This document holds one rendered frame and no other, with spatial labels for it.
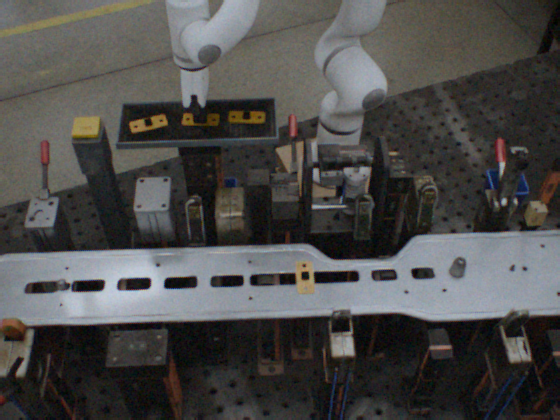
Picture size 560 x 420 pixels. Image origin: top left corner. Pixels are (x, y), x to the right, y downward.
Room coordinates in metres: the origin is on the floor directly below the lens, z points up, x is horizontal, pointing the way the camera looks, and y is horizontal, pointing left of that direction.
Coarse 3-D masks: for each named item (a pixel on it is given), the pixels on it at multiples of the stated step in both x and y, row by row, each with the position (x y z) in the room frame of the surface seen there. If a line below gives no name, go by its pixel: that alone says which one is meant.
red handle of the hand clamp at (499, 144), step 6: (498, 138) 1.10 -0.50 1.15; (498, 144) 1.09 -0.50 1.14; (498, 150) 1.08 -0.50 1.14; (504, 150) 1.08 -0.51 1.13; (498, 156) 1.07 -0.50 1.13; (504, 156) 1.07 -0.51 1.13; (498, 162) 1.06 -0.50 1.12; (504, 162) 1.06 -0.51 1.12; (498, 168) 1.05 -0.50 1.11; (498, 174) 1.04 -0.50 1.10; (498, 180) 1.03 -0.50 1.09; (504, 198) 0.99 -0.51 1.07; (504, 204) 0.97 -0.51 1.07
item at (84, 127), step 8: (80, 120) 1.14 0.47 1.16; (88, 120) 1.14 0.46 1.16; (96, 120) 1.14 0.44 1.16; (80, 128) 1.11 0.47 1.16; (88, 128) 1.11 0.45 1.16; (96, 128) 1.11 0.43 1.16; (72, 136) 1.09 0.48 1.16; (80, 136) 1.09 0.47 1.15; (88, 136) 1.09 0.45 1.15; (96, 136) 1.09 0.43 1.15
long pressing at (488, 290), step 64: (0, 256) 0.86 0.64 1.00; (64, 256) 0.86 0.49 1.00; (128, 256) 0.87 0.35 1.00; (192, 256) 0.87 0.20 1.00; (256, 256) 0.87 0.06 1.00; (320, 256) 0.87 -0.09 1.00; (448, 256) 0.88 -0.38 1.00; (512, 256) 0.88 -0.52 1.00; (0, 320) 0.70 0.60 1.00; (64, 320) 0.70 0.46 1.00; (128, 320) 0.70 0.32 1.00; (192, 320) 0.71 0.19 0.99; (448, 320) 0.71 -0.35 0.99
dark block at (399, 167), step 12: (396, 156) 1.07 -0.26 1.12; (396, 168) 1.03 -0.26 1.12; (408, 168) 1.03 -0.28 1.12; (396, 180) 1.01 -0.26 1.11; (408, 180) 1.01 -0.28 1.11; (396, 192) 1.01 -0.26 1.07; (384, 204) 1.02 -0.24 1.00; (396, 204) 1.01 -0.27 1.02; (384, 216) 1.01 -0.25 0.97; (396, 216) 1.01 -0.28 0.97; (384, 228) 1.01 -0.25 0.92; (396, 228) 1.01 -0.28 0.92; (372, 240) 1.07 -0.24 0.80; (384, 240) 1.01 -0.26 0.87; (372, 252) 1.05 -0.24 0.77; (384, 252) 1.01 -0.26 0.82
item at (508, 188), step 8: (512, 152) 1.00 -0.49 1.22; (520, 152) 1.00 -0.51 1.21; (512, 160) 0.99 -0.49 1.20; (520, 160) 0.97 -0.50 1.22; (504, 168) 1.00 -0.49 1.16; (512, 168) 1.00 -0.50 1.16; (520, 168) 0.96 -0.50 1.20; (504, 176) 0.99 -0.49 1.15; (512, 176) 0.99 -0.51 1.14; (520, 176) 0.99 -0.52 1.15; (504, 184) 0.98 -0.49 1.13; (512, 184) 0.99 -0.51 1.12; (504, 192) 0.98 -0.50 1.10; (512, 192) 0.98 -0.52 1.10; (512, 200) 0.97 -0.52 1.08
